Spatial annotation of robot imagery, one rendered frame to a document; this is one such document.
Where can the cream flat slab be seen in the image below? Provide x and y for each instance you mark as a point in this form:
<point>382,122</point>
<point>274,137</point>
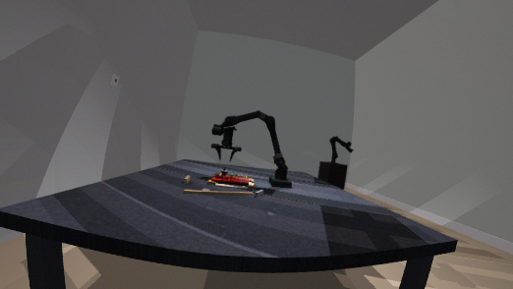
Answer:
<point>251,186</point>

